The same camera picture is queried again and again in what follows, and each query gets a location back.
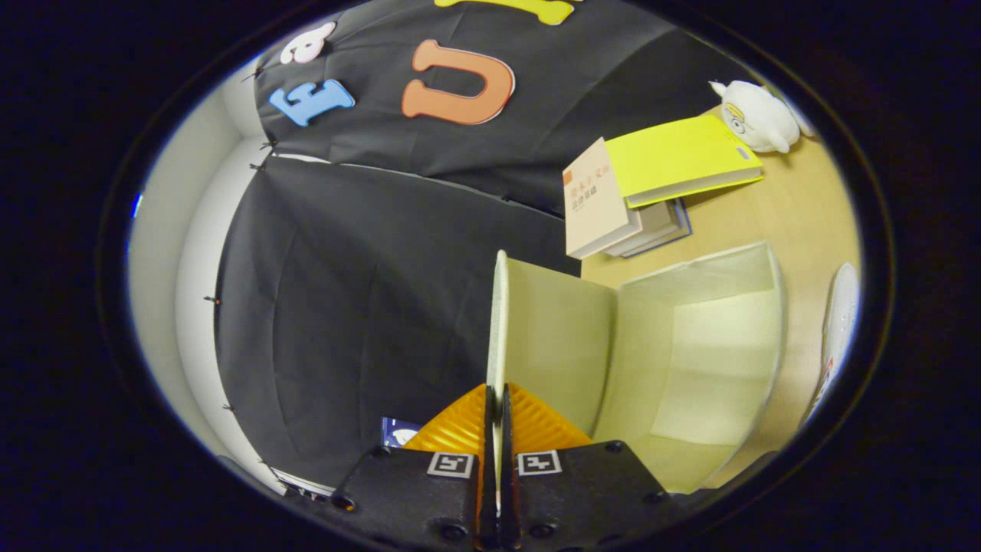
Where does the blue cover book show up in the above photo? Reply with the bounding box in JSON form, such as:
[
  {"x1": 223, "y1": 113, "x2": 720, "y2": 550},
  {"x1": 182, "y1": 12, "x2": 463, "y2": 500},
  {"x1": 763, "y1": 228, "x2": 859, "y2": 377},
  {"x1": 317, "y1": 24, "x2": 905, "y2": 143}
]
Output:
[{"x1": 605, "y1": 198, "x2": 693, "y2": 258}]

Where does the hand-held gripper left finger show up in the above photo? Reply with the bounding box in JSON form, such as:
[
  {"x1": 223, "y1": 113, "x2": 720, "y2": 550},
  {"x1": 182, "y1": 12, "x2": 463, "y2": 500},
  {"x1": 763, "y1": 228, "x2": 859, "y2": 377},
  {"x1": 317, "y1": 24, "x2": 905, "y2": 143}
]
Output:
[{"x1": 330, "y1": 383, "x2": 499, "y2": 549}]

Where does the yellow book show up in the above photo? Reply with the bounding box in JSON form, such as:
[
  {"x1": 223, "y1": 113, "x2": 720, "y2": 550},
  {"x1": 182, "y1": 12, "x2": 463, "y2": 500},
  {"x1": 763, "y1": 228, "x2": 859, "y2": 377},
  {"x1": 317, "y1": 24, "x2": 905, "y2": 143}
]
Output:
[{"x1": 604, "y1": 113, "x2": 765, "y2": 209}]

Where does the white canvas shoe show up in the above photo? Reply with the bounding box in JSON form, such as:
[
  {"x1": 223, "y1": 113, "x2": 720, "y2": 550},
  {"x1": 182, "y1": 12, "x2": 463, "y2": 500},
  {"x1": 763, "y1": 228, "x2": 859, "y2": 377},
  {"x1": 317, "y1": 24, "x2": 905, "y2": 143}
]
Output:
[{"x1": 801, "y1": 263, "x2": 861, "y2": 426}]

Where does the beige book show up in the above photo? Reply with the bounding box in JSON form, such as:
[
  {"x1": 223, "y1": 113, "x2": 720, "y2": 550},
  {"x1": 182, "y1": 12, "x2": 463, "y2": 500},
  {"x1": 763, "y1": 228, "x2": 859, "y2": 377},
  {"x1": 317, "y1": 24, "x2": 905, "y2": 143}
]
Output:
[{"x1": 562, "y1": 138, "x2": 643, "y2": 260}]

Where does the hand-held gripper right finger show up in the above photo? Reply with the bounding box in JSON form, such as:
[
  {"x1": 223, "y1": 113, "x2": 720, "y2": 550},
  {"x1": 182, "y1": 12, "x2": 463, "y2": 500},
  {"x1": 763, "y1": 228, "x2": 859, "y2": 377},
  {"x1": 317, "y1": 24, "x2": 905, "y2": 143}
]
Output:
[{"x1": 502, "y1": 383, "x2": 675, "y2": 549}]

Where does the white plush toy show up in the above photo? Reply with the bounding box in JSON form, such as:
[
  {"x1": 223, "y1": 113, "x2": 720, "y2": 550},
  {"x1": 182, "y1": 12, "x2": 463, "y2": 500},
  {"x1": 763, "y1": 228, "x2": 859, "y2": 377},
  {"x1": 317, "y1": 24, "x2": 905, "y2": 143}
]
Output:
[{"x1": 709, "y1": 79, "x2": 802, "y2": 154}]

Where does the beige fabric storage box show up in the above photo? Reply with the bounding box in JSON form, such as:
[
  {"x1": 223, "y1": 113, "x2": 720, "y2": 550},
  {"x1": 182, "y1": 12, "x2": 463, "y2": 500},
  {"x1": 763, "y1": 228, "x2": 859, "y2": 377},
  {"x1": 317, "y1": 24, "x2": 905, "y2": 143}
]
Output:
[{"x1": 485, "y1": 241, "x2": 790, "y2": 495}]

